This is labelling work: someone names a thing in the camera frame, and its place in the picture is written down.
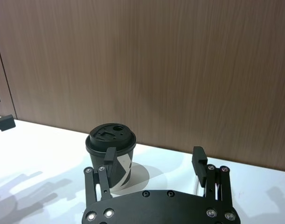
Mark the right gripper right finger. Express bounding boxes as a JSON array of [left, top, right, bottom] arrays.
[[192, 146, 235, 209]]

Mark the black plastic cup lid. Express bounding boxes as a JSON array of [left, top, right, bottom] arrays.
[[85, 124, 137, 160]]

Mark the black paper coffee cup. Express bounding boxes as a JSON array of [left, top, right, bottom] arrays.
[[88, 149, 134, 192]]

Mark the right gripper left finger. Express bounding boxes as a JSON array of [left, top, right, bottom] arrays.
[[84, 147, 121, 209]]

